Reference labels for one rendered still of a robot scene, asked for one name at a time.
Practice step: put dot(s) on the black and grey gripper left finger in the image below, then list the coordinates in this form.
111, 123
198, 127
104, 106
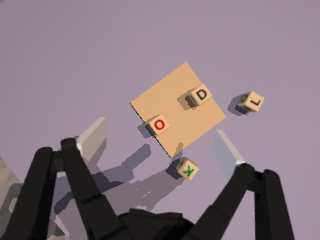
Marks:
31, 214

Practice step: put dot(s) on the tan letter block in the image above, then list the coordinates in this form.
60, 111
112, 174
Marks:
251, 101
159, 124
200, 95
187, 168

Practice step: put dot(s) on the tan flat mat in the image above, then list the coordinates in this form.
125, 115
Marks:
170, 98

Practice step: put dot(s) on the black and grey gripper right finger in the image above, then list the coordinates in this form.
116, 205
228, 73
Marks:
272, 221

